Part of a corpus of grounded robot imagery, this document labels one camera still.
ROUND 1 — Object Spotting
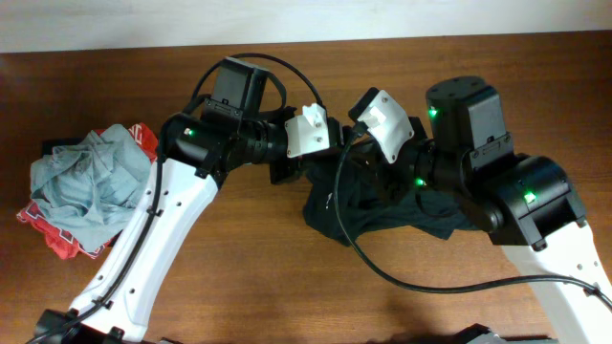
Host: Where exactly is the right black cable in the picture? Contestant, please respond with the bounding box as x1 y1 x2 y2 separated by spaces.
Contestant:
333 121 612 312

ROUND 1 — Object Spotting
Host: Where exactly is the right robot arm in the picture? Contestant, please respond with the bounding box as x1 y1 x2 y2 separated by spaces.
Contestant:
349 75 611 343

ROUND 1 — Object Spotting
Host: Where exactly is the navy blue folded garment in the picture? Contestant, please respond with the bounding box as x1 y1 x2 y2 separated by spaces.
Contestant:
32 137 124 251

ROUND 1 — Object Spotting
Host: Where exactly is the black Nike t-shirt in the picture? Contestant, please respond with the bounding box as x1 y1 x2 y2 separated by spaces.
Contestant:
302 157 476 247

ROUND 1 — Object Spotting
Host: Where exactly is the left black cable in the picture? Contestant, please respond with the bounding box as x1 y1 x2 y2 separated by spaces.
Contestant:
26 52 326 344

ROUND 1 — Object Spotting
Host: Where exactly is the red printed t-shirt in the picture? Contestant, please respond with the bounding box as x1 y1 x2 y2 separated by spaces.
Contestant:
16 123 158 260

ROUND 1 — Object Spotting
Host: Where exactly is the grey crumpled t-shirt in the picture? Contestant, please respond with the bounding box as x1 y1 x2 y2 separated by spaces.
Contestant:
30 124 152 252

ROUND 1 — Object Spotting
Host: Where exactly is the black cable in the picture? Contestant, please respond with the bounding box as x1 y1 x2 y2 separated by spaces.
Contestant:
26 52 326 344
333 121 612 312

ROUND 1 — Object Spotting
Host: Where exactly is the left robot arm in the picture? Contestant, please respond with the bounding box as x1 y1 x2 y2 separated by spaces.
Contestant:
33 53 344 343

